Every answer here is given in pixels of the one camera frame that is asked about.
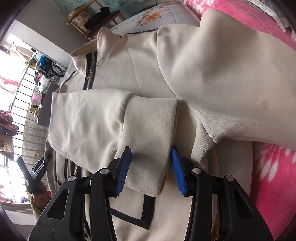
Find bicycle with blue bag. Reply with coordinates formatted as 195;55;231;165
34;55;65;82

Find metal balcony railing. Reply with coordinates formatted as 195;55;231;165
10;66;47;169

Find pink floral blanket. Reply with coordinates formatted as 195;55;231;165
183;9;295;240

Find person's left hand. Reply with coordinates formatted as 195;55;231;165
30;181;52;211

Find wooden chair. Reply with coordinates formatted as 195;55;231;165
66;1;125;41

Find green lace-edged pillow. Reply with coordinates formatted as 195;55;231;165
248;0;295;43

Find dark grey cabinet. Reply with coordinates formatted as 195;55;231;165
37;84;59;127

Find black clothes on chair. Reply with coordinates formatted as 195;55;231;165
84;7;111;30

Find floral plaid bed sheet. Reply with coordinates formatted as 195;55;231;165
110;1;200;36

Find cream jacket with black trim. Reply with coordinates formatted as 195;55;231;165
45;8;296;241

